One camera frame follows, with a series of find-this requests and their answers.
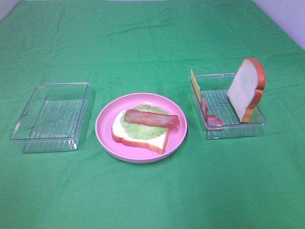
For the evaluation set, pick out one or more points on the toy bacon strip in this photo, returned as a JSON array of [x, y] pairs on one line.
[[210, 118], [151, 118]]

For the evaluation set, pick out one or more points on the green toy lettuce leaf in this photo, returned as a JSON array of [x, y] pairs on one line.
[[144, 132]]

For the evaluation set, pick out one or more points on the toy bread slice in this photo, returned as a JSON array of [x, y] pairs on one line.
[[157, 144], [246, 89]]

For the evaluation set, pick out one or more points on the yellow toy cheese slice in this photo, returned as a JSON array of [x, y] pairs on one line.
[[195, 85]]

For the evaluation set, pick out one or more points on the pink round plate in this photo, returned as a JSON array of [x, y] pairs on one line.
[[105, 119]]

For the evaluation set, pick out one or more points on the right clear plastic tray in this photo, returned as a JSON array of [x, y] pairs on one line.
[[214, 88]]

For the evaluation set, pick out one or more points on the clear plastic tray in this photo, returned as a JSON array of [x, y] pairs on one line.
[[53, 118], [214, 88]]

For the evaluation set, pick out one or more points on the green tablecloth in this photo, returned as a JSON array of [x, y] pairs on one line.
[[126, 47]]

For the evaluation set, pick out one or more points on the left clear plastic tray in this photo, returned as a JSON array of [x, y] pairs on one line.
[[53, 118]]

